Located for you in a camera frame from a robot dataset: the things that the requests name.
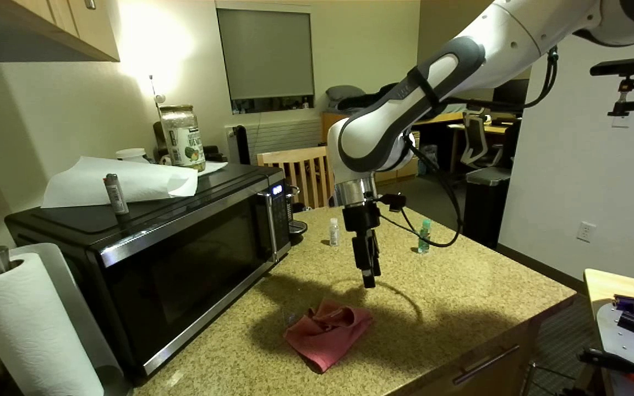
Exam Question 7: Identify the pink towel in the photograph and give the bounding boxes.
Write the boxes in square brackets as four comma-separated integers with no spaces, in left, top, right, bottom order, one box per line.
[282,300,377,373]

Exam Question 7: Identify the wooden slatted chair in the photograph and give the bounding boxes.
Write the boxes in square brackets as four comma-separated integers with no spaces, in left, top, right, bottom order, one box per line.
[256,144,335,211]

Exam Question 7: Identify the wooden desk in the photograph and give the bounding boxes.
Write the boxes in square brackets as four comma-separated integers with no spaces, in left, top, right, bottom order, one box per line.
[413,107,521,138]

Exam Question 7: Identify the white wall outlet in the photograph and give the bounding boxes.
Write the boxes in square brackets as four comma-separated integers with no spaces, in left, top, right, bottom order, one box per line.
[576,217,599,247]

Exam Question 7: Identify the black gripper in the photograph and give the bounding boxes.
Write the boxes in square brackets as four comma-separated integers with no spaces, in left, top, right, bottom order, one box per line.
[341,201,382,291]

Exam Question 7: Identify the gray office chair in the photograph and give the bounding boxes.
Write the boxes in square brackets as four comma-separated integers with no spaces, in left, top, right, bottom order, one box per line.
[457,107,513,185]

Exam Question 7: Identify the white paper towel roll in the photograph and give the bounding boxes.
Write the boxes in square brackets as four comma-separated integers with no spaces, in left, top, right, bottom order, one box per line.
[0,249,105,396]

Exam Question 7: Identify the black bin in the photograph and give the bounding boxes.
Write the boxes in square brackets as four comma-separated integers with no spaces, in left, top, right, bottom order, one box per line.
[463,164,513,249]

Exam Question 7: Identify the metal drawer handle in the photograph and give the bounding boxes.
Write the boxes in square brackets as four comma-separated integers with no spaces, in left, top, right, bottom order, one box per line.
[448,341,525,390]

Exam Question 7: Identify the window with gray blind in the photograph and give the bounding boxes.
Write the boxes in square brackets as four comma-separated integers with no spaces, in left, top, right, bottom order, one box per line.
[215,7,317,117]

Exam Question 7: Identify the white bowl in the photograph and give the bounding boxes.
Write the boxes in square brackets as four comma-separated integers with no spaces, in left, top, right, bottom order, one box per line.
[114,144,150,163]

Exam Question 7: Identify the black coffee maker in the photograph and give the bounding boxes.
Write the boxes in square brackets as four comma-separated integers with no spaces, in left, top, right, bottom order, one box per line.
[284,182,310,249]

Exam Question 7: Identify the white paper sheet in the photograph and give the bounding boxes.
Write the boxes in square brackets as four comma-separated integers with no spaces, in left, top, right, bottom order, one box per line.
[40,153,228,208]

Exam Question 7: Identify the wooden base cabinet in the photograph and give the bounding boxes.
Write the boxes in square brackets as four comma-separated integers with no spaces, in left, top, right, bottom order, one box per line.
[392,292,578,396]

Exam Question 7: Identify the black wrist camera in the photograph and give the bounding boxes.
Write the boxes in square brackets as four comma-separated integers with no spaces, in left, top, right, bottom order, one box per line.
[377,190,410,216]

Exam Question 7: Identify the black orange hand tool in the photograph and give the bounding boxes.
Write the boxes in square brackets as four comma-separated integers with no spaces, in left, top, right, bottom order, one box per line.
[578,348,634,390]

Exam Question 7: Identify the green hand sanitizer bottle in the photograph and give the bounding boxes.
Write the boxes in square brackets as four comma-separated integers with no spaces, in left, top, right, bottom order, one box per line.
[413,217,434,256]

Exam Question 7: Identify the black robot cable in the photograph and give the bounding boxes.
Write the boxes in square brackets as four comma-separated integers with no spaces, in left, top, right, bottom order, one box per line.
[377,44,563,250]

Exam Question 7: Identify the black water bottle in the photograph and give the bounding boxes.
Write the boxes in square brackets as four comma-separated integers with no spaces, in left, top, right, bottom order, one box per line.
[231,124,253,167]

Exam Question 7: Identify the white baseboard heater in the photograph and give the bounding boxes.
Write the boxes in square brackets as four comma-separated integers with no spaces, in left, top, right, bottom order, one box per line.
[221,117,326,161]

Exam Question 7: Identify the small clear bottle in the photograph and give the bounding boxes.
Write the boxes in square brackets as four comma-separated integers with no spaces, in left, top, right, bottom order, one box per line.
[326,216,343,249]

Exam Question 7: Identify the black microwave oven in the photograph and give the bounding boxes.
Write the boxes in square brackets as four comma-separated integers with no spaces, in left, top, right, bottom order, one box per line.
[4,161,292,383]

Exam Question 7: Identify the wooden upper cabinets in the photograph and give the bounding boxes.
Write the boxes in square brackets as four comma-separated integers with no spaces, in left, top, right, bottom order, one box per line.
[0,0,122,63]

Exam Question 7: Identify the brown wooden door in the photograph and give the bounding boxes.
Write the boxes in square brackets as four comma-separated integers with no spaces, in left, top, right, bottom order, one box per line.
[416,0,491,63]

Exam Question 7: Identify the gray bag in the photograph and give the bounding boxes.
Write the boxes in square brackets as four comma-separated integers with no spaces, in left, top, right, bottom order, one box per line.
[323,84,368,111]

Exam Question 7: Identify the gray cylindrical tube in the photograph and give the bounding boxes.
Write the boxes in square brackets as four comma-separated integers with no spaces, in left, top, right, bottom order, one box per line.
[103,171,131,217]

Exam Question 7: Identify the black bag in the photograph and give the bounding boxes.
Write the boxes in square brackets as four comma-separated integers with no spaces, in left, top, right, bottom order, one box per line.
[345,80,417,113]

